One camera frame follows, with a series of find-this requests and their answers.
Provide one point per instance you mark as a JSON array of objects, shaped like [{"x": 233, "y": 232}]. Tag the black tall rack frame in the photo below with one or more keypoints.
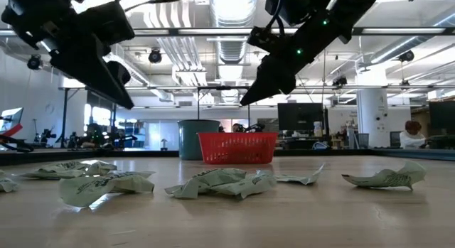
[{"x": 64, "y": 116}]

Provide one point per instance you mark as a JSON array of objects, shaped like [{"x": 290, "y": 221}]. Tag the white round column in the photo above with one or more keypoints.
[{"x": 373, "y": 109}]

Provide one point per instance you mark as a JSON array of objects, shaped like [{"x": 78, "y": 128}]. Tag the white bottle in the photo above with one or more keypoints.
[{"x": 317, "y": 129}]

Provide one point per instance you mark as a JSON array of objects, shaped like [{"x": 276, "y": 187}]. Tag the black table edge frame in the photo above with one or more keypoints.
[{"x": 89, "y": 155}]

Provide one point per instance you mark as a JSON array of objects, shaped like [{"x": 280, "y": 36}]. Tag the silver ceiling air duct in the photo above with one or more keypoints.
[{"x": 232, "y": 45}]

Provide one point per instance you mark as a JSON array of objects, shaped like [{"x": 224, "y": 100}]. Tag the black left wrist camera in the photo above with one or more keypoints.
[{"x": 106, "y": 24}]

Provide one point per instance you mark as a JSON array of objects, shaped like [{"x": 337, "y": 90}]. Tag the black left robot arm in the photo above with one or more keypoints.
[{"x": 32, "y": 10}]

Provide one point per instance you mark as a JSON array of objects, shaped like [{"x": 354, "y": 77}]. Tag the black computer monitor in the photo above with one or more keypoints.
[
  {"x": 300, "y": 116},
  {"x": 442, "y": 114}
]

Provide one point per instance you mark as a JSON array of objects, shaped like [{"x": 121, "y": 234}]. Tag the black background robot arm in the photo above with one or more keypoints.
[
  {"x": 46, "y": 136},
  {"x": 254, "y": 127},
  {"x": 92, "y": 136}
]

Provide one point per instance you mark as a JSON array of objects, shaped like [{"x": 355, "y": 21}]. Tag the red bar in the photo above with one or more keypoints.
[{"x": 14, "y": 129}]

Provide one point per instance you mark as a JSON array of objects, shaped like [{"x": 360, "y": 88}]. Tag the grey waste bin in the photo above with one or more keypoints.
[{"x": 363, "y": 140}]

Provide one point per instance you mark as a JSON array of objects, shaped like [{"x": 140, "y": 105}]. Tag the small black desk lamp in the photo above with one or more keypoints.
[{"x": 164, "y": 141}]

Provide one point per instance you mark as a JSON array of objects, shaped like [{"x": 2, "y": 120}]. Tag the red slotted plastic basket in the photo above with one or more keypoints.
[{"x": 238, "y": 148}]

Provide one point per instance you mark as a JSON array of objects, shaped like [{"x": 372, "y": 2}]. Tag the tilted grey screen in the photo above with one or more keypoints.
[{"x": 10, "y": 118}]

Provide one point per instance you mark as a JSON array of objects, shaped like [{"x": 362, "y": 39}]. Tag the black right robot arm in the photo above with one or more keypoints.
[{"x": 355, "y": 6}]

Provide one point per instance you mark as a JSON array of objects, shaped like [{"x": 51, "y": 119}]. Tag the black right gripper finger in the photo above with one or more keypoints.
[
  {"x": 289, "y": 90},
  {"x": 270, "y": 81}
]

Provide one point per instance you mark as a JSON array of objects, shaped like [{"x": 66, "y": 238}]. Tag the blue bag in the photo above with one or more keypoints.
[{"x": 321, "y": 145}]

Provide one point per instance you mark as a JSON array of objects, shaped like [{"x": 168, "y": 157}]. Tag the person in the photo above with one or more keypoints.
[
  {"x": 412, "y": 139},
  {"x": 237, "y": 128}
]

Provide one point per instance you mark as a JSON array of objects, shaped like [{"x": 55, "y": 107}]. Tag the white sweetener packet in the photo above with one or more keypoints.
[
  {"x": 101, "y": 167},
  {"x": 199, "y": 182},
  {"x": 256, "y": 185},
  {"x": 387, "y": 178},
  {"x": 298, "y": 178},
  {"x": 7, "y": 184},
  {"x": 53, "y": 171},
  {"x": 89, "y": 191}
]

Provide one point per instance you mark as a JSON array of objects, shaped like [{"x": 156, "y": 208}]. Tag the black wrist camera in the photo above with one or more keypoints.
[
  {"x": 106, "y": 24},
  {"x": 291, "y": 6}
]

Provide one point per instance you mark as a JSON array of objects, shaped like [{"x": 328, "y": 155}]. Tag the black ceiling-hung camera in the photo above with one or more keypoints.
[
  {"x": 34, "y": 62},
  {"x": 406, "y": 56},
  {"x": 155, "y": 57},
  {"x": 339, "y": 81}
]

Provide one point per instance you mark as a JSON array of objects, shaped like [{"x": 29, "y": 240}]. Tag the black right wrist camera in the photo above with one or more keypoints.
[{"x": 291, "y": 6}]

